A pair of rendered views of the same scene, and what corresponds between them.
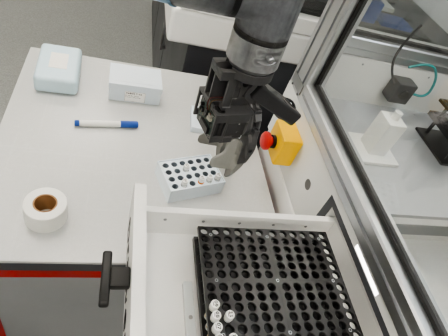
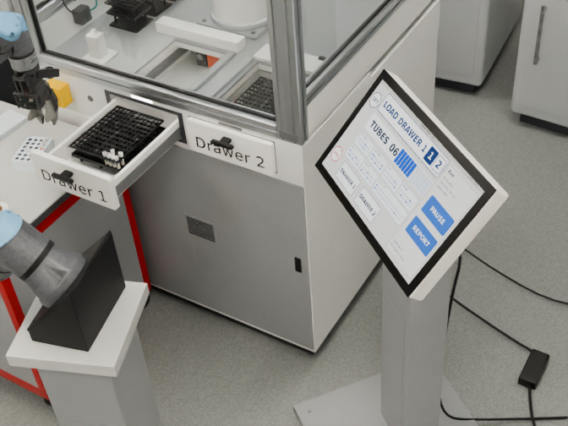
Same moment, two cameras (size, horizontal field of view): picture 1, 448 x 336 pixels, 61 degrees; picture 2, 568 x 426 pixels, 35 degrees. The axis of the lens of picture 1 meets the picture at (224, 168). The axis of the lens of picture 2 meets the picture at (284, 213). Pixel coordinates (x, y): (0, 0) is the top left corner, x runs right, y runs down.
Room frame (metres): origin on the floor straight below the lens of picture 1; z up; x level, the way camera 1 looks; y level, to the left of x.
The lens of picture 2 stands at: (-1.73, 0.62, 2.42)
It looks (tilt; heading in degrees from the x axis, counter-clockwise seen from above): 42 degrees down; 327
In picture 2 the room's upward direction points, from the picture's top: 5 degrees counter-clockwise
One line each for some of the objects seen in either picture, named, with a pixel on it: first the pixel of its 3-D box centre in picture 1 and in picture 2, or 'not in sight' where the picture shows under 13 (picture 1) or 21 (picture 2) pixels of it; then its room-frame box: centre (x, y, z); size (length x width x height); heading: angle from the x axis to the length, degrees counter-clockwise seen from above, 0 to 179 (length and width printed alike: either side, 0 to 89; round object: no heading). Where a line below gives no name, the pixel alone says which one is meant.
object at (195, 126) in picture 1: (215, 122); (4, 124); (0.77, 0.07, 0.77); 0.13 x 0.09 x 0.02; 109
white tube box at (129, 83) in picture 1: (135, 84); not in sight; (0.77, 0.29, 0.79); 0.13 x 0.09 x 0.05; 115
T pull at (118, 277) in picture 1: (115, 278); (65, 176); (0.22, 0.07, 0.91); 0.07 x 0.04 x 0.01; 24
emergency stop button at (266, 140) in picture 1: (268, 141); not in sight; (0.64, -0.07, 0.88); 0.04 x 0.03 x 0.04; 24
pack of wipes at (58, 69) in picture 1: (59, 68); not in sight; (0.72, 0.46, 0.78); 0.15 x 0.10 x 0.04; 26
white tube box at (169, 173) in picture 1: (189, 177); (33, 153); (0.55, 0.06, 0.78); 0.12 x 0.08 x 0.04; 131
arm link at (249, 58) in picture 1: (256, 51); (24, 59); (0.48, 0.02, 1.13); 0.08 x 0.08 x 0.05
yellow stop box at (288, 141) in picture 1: (282, 142); (57, 94); (0.65, -0.10, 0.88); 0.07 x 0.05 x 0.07; 24
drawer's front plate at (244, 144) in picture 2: not in sight; (230, 145); (0.07, -0.37, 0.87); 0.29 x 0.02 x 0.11; 24
